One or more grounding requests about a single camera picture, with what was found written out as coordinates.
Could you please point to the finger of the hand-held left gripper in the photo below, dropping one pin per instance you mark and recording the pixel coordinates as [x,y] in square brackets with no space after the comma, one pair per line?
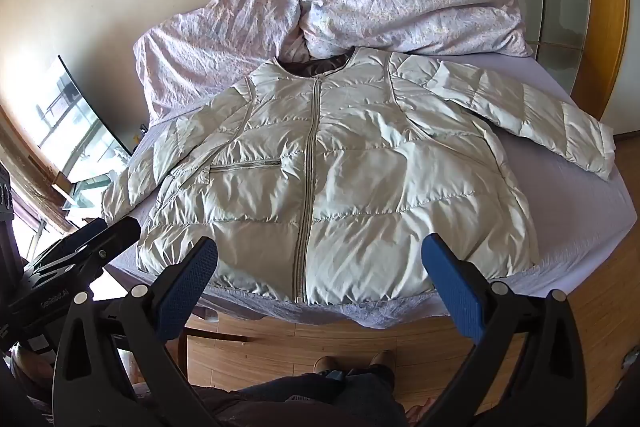
[87,234]
[112,237]

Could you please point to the beige puffer jacket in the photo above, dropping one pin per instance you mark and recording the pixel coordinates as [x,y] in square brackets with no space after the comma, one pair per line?
[375,167]

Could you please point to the brown slipper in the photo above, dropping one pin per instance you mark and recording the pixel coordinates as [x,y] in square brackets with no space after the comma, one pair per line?
[382,359]
[327,366]

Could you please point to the bed with lavender sheet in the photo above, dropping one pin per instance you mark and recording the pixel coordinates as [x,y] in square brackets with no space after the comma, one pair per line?
[565,207]

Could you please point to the person's left hand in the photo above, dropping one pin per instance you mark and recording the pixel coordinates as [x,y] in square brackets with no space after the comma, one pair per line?
[32,364]

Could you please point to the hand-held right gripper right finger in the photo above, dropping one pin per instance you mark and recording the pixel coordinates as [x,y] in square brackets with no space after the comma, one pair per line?
[452,287]

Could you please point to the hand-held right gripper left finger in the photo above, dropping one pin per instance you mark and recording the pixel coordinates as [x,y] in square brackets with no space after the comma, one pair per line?
[187,277]

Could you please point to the black television screen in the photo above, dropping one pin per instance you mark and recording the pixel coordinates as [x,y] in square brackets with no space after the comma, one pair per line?
[75,107]

